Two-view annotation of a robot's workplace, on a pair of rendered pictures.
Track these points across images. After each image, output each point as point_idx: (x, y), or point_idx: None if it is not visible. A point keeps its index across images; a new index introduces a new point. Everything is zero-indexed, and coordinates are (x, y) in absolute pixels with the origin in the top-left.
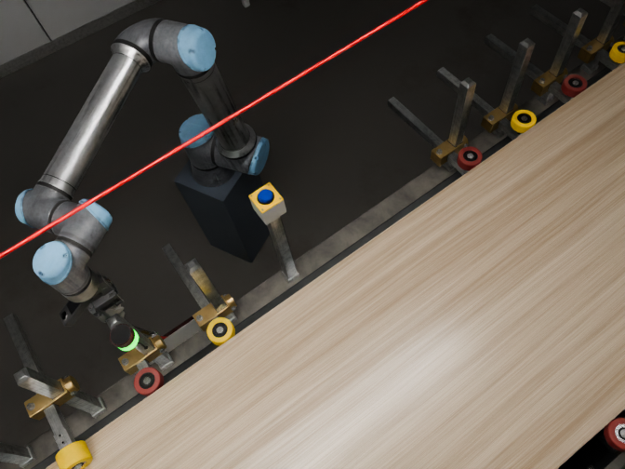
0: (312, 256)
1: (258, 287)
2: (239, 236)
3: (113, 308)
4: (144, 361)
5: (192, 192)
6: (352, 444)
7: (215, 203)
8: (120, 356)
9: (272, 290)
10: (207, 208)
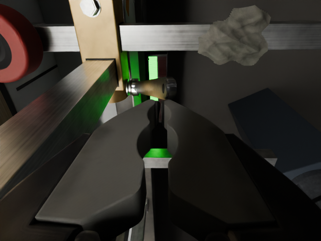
0: (146, 219)
1: (150, 179)
2: (243, 129)
3: (245, 50)
4: (78, 49)
5: (313, 155)
6: None
7: (279, 162)
8: (112, 0)
9: None
10: (285, 141)
